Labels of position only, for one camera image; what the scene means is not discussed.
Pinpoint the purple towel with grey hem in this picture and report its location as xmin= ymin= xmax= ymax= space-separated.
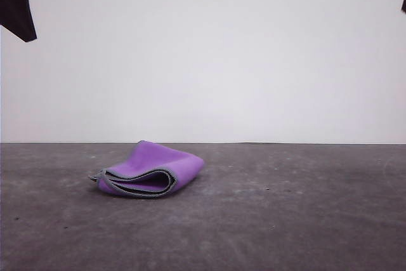
xmin=88 ymin=140 xmax=206 ymax=200

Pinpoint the grey table cloth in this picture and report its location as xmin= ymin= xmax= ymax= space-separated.
xmin=0 ymin=142 xmax=406 ymax=271

